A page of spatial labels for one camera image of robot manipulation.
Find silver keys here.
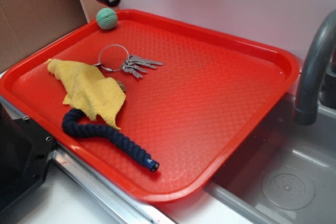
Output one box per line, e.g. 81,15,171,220
93,44,164,79

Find green rubber ball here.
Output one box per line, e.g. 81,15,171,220
96,8,118,30

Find brown cardboard panel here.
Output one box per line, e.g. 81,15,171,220
1,0,105,72

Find small object under cloth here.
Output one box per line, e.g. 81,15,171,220
117,81,127,93

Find yellow cloth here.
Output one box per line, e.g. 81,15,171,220
47,59,126,130

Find red plastic tray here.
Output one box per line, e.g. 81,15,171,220
1,10,299,203

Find grey sink faucet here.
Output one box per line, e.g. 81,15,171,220
293,10,335,125

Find grey plastic sink basin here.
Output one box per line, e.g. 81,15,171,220
205,95,335,223

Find dark blue braided rope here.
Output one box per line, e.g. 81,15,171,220
61,108,160,173

